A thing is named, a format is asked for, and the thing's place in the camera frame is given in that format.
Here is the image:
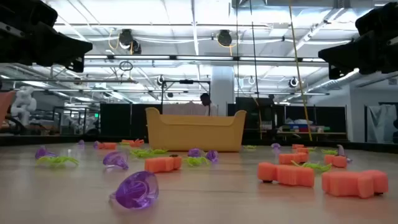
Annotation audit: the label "yellow hanging cable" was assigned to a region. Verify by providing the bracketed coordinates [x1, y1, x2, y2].
[287, 0, 313, 142]

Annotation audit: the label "white square building column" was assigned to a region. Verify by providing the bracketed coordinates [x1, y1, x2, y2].
[211, 65, 236, 117]

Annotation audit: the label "white hanging cloth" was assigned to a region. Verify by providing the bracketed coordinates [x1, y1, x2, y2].
[366, 104, 398, 143]

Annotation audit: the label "wooden work table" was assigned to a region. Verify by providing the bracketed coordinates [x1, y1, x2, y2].
[276, 130, 348, 141]

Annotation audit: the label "yellow plastic bin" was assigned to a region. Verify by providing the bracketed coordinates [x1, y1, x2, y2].
[145, 107, 248, 152]

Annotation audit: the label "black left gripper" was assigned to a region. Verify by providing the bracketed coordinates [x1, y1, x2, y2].
[0, 0, 93, 73]

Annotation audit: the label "orange plastic bin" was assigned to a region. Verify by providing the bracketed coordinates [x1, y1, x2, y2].
[0, 90, 16, 127]

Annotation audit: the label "white humanoid robot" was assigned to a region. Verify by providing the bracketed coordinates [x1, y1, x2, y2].
[11, 86, 37, 126]

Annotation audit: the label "black cabinet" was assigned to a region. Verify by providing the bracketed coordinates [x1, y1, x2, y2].
[235, 96, 276, 141]

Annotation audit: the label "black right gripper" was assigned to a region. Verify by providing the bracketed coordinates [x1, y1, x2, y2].
[317, 1, 398, 80]

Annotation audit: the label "black gantry frame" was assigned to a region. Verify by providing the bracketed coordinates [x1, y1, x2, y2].
[160, 79, 211, 116]

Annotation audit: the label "black hanging cable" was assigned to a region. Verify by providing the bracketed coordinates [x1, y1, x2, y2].
[248, 0, 264, 141]

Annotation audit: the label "person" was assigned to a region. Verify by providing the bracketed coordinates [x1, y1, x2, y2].
[200, 92, 219, 117]

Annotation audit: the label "black partition panel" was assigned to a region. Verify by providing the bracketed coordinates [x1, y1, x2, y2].
[273, 105, 348, 133]
[99, 103, 162, 140]

